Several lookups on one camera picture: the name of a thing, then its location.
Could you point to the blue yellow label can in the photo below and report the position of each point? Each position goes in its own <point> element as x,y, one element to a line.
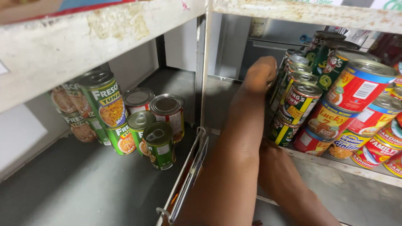
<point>345,146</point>

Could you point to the white green print box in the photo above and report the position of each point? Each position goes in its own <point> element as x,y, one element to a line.
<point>389,4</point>

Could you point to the red can blue rim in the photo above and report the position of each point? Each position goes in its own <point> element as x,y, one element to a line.
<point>358,89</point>
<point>329,121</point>
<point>309,142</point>
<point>372,119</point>

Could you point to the group of green tuna cans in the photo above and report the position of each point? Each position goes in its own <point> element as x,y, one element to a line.
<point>105,100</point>

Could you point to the red blue cardboard box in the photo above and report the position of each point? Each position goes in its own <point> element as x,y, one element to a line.
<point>31,9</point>

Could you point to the white painted shelf unit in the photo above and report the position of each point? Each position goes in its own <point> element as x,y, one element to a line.
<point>314,14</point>
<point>62,50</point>

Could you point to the white label silver can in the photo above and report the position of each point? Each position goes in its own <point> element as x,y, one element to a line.
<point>138,99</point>
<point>169,119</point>

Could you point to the dark red packet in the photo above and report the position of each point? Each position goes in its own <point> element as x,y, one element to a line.
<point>388,47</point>

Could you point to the row of dark green cans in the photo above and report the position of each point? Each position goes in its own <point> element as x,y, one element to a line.
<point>300,100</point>

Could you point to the red sardine can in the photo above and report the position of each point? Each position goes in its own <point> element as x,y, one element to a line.
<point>395,164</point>
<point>392,133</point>
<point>373,152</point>

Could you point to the person's left hand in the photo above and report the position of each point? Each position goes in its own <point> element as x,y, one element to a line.
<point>259,75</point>

